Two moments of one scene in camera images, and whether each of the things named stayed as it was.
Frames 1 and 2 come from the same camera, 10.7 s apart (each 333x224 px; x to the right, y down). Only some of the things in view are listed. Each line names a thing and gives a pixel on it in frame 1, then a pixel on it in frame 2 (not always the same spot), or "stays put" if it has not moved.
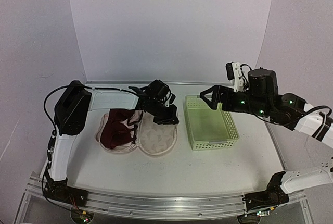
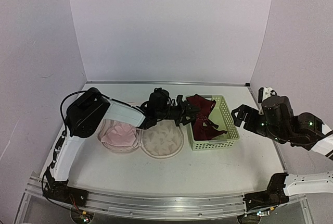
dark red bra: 116,131 → 203,128
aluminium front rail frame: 152,206 stays put
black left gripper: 169,120 → 188,111
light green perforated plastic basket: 209,128 stays put
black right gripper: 217,89 → 251,113
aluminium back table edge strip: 149,82 stays put
